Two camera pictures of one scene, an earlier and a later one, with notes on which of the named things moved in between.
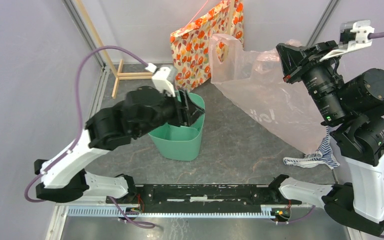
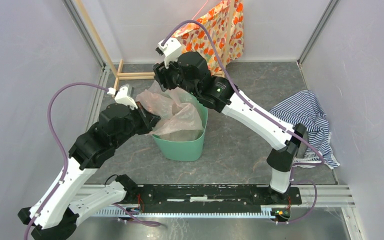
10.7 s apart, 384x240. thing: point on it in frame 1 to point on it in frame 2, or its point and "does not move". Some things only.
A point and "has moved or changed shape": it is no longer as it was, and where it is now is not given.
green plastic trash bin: (180, 143) does not move
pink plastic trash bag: (258, 81) has moved or changed shape
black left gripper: (183, 110) to (149, 121)
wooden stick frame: (119, 75) does not move
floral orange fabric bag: (190, 45) does not move
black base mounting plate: (208, 198) does not move
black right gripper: (292, 58) to (162, 75)
